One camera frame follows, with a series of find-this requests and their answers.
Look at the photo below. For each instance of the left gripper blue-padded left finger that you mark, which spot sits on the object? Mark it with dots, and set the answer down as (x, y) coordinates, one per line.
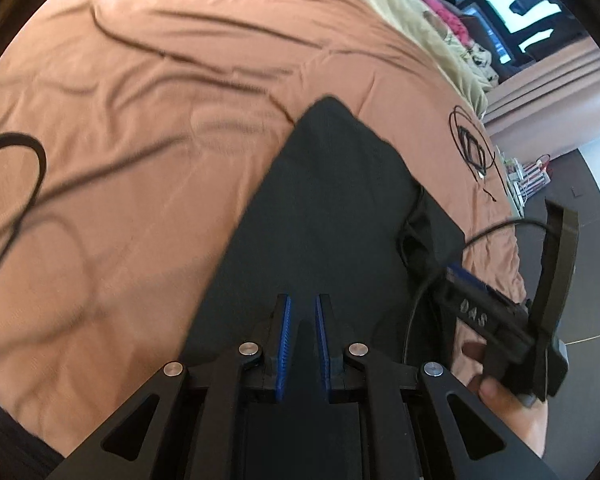
(276, 348)

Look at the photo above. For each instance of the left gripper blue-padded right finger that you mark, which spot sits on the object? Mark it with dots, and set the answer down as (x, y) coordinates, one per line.
(332, 351)

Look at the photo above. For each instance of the black t-shirt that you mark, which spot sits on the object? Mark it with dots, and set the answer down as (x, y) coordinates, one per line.
(338, 213)

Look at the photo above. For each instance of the person's right hand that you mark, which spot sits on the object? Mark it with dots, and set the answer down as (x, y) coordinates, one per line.
(529, 424)

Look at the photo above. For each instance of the pink curtain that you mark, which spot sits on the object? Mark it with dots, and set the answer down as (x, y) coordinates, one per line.
(551, 107)

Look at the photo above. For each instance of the brown bed cover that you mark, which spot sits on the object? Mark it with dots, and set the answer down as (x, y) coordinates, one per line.
(159, 119)

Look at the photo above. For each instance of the pink cloth on bed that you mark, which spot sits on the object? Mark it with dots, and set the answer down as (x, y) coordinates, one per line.
(449, 15)

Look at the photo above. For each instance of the pale green blanket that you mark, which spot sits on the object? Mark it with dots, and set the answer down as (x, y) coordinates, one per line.
(415, 20)

